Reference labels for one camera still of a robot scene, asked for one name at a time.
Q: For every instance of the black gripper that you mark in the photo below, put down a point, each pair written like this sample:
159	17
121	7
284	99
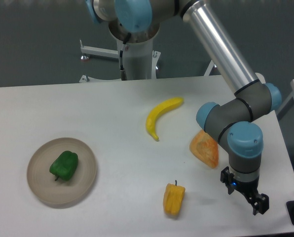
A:
259	202

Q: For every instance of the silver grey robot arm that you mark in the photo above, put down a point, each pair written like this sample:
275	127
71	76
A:
135	23

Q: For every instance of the yellow bell pepper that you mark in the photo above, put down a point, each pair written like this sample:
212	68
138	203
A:
173	198

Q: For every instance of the green bell pepper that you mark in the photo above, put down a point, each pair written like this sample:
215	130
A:
64	166

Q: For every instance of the beige round plate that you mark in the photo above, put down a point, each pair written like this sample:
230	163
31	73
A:
60	193

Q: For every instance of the yellow banana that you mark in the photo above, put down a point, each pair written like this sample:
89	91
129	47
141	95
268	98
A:
158	111

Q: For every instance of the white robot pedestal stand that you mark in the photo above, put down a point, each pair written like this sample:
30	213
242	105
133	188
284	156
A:
139	61

